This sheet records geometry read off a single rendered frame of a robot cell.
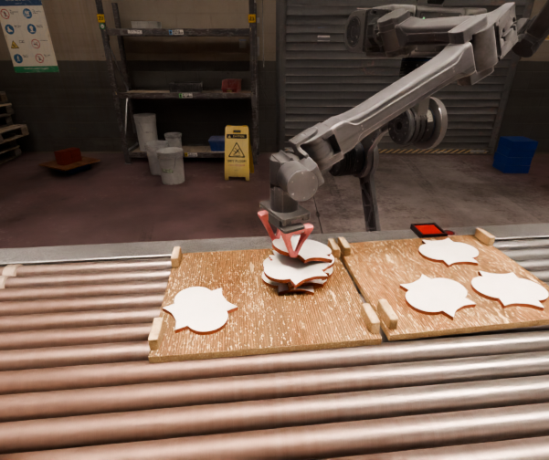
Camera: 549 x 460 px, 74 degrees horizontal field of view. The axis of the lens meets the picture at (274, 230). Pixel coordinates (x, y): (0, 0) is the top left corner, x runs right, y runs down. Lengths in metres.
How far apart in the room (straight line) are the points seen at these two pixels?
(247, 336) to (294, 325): 0.09
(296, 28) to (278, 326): 4.86
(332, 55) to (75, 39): 3.39
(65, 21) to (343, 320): 5.67
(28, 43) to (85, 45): 0.74
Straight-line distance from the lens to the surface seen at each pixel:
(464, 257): 1.00
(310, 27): 5.37
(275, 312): 0.74
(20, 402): 0.73
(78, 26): 5.98
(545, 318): 0.89
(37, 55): 6.26
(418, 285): 0.85
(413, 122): 1.50
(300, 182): 0.63
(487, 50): 0.88
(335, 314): 0.74
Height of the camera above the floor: 1.40
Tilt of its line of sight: 27 degrees down
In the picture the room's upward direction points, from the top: straight up
